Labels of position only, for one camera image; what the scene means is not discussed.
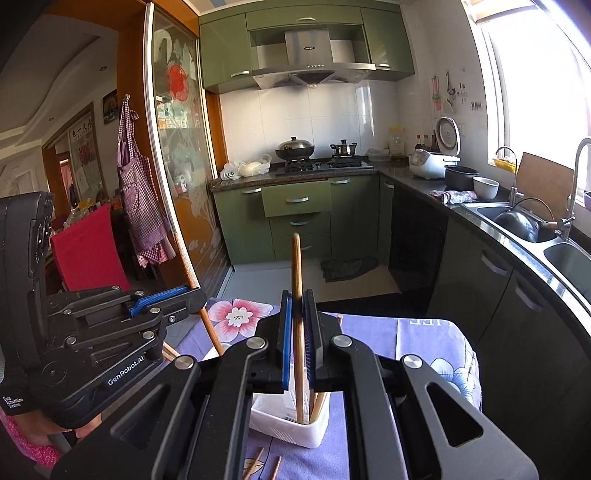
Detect black wok with lid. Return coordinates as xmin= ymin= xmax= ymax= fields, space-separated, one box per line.
xmin=276 ymin=136 xmax=316 ymax=162

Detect person's left hand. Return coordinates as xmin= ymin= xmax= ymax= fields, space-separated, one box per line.
xmin=73 ymin=412 xmax=103 ymax=441

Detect black gas stove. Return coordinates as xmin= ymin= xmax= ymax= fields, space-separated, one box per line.
xmin=276 ymin=157 xmax=375 ymax=177

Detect kitchen window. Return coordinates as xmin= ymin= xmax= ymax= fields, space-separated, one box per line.
xmin=464 ymin=0 xmax=591 ymax=195

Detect small steel pot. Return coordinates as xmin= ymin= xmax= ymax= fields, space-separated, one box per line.
xmin=329 ymin=139 xmax=359 ymax=159

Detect crumpled dish rag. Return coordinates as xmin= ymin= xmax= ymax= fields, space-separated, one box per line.
xmin=429 ymin=188 xmax=476 ymax=205

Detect red covered chair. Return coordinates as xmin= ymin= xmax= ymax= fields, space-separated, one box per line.
xmin=50 ymin=203 xmax=133 ymax=293

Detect white bowl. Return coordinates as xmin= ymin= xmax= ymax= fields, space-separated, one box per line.
xmin=472 ymin=176 xmax=501 ymax=200

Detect black cooker inner pot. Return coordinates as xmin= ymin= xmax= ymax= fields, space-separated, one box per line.
xmin=444 ymin=165 xmax=480 ymax=191

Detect white plastic bags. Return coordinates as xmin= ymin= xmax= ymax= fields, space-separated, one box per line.
xmin=219 ymin=154 xmax=273 ymax=181

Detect dark kitchen countertop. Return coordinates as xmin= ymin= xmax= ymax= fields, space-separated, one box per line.
xmin=210 ymin=158 xmax=591 ymax=325

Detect hanging wall utensils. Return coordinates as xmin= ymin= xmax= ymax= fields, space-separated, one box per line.
xmin=429 ymin=69 xmax=484 ymax=114

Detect person's left forearm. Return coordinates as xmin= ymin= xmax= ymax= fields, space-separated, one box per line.
xmin=0 ymin=408 xmax=62 ymax=468

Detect green open drawer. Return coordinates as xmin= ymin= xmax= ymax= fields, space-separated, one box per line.
xmin=261 ymin=180 xmax=332 ymax=218

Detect purple checked apron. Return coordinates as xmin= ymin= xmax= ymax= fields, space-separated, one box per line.
xmin=115 ymin=93 xmax=179 ymax=269

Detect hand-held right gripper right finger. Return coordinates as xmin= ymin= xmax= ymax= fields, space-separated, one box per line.
xmin=302 ymin=288 xmax=541 ymax=480

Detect framed calligraphy picture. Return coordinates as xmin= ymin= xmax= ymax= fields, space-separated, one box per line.
xmin=68 ymin=104 xmax=105 ymax=205

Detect wooden cutting board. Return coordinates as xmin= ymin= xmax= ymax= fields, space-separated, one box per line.
xmin=513 ymin=152 xmax=578 ymax=223

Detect steel range hood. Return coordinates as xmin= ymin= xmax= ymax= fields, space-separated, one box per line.
xmin=252 ymin=28 xmax=376 ymax=90

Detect white rice cooker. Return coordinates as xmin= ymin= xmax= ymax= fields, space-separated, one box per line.
xmin=409 ymin=116 xmax=462 ymax=180

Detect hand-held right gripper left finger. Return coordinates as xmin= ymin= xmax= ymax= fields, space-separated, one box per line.
xmin=51 ymin=288 xmax=296 ymax=480

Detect small steel faucet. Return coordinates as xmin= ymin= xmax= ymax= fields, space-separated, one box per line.
xmin=495 ymin=146 xmax=519 ymax=206

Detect dark wall poster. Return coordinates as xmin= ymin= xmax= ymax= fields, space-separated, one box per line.
xmin=102 ymin=89 xmax=122 ymax=126

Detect dark sauce bottles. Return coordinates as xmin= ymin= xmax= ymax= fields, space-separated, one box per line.
xmin=413 ymin=130 xmax=440 ymax=153

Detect dark floor rag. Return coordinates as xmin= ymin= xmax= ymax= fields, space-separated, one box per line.
xmin=320 ymin=257 xmax=380 ymax=284

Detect purple floral tablecloth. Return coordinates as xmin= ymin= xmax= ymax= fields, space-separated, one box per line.
xmin=161 ymin=298 xmax=484 ymax=480

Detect green wall cabinets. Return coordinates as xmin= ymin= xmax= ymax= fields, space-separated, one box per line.
xmin=199 ymin=0 xmax=415 ymax=94

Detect pile of wooden chopsticks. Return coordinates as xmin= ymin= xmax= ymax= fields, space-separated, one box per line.
xmin=246 ymin=446 xmax=283 ymax=480

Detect brown wooden chopstick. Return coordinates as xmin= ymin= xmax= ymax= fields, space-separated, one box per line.
xmin=290 ymin=233 xmax=307 ymax=425
xmin=172 ymin=226 xmax=226 ymax=356
xmin=308 ymin=391 xmax=328 ymax=422

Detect white plastic utensil holder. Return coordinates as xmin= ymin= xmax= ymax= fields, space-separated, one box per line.
xmin=249 ymin=390 xmax=331 ymax=450

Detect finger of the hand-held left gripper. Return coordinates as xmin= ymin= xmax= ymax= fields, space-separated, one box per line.
xmin=44 ymin=287 xmax=207 ymax=357
xmin=46 ymin=285 xmax=204 ymax=320

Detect painted glass sliding door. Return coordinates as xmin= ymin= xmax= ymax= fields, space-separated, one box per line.
xmin=145 ymin=1 xmax=232 ymax=297

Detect tall steel faucet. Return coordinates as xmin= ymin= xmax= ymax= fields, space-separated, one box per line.
xmin=555 ymin=137 xmax=591 ymax=240

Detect black pan with handle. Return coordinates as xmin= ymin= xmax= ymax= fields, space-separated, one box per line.
xmin=495 ymin=198 xmax=563 ymax=243

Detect stainless double sink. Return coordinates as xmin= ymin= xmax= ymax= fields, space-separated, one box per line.
xmin=462 ymin=202 xmax=591 ymax=306

